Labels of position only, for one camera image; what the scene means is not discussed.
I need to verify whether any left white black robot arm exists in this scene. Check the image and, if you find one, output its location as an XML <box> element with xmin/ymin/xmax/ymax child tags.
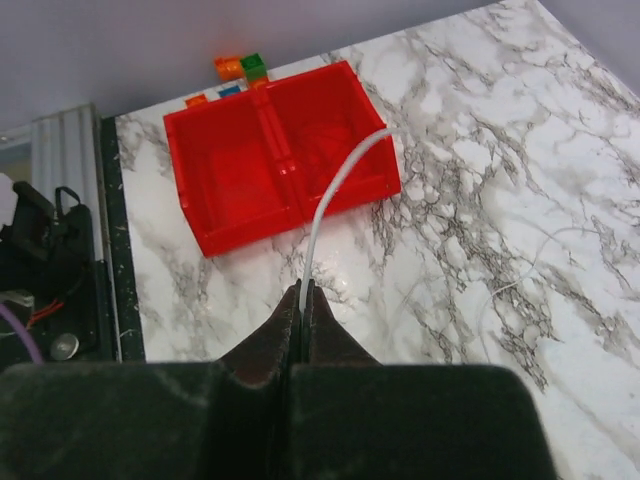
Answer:
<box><xmin>1</xmin><ymin>181</ymin><xmax>113</xmax><ymax>368</ymax></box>

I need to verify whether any small orange toy brick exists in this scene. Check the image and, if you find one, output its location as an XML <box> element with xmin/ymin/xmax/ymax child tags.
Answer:
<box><xmin>185</xmin><ymin>94</ymin><xmax>208</xmax><ymax>108</ymax></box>

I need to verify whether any thin white cable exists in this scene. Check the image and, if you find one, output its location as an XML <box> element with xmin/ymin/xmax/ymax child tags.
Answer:
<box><xmin>298</xmin><ymin>127</ymin><xmax>601</xmax><ymax>361</ymax></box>

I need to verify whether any red plastic bin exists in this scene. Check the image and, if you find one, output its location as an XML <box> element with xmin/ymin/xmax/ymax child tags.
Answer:
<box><xmin>164</xmin><ymin>61</ymin><xmax>385</xmax><ymax>257</ymax></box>

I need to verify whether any green toy brick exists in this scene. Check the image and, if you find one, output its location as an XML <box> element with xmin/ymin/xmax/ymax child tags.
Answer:
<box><xmin>240</xmin><ymin>53</ymin><xmax>268</xmax><ymax>83</ymax></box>

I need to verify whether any aluminium frame rail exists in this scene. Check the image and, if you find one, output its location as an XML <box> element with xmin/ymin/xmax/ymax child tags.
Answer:
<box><xmin>1</xmin><ymin>104</ymin><xmax>104</xmax><ymax>260</ymax></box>

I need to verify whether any blue toy brick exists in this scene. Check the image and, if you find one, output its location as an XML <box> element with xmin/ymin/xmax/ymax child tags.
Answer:
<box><xmin>218</xmin><ymin>85</ymin><xmax>241</xmax><ymax>98</ymax></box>

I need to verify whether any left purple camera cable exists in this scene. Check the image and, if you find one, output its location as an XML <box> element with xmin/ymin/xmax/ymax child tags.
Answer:
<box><xmin>0</xmin><ymin>304</ymin><xmax>46</xmax><ymax>364</ymax></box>

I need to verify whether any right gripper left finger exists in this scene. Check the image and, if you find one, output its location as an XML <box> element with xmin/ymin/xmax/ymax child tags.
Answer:
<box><xmin>1</xmin><ymin>286</ymin><xmax>300</xmax><ymax>479</ymax></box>

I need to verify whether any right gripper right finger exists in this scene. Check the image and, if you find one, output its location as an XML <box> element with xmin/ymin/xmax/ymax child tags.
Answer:
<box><xmin>273</xmin><ymin>285</ymin><xmax>557</xmax><ymax>479</ymax></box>

